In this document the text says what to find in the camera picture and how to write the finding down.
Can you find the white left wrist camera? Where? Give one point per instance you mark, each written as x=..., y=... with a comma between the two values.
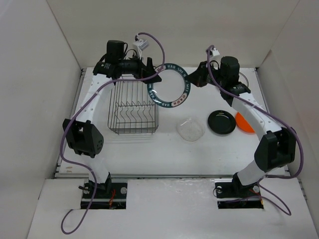
x=139, y=45

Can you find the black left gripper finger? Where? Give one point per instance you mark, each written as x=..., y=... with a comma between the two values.
x=152, y=78
x=149, y=69

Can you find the green rimmed white plate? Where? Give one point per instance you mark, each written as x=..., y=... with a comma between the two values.
x=173, y=89

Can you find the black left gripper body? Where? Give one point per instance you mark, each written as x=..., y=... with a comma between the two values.
x=133, y=66

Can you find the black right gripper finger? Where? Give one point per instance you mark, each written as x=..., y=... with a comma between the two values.
x=196, y=78
x=202, y=68

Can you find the black round plate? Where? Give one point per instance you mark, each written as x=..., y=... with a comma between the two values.
x=221, y=122

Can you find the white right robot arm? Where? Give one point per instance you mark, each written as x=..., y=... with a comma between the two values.
x=277, y=142

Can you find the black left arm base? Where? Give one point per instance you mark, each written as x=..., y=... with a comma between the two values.
x=115, y=199

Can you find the white plate red characters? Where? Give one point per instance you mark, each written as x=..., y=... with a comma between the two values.
x=246, y=79

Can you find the clear glass plate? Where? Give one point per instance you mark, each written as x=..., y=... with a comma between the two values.
x=190, y=129

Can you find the grey wire dish rack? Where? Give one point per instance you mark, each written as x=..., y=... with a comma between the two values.
x=131, y=110

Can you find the orange round plate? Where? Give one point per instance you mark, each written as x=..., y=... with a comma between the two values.
x=243, y=124

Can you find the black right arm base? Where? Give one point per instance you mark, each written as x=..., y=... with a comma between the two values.
x=230, y=196

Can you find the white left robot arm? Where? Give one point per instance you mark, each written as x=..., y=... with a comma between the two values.
x=81, y=133

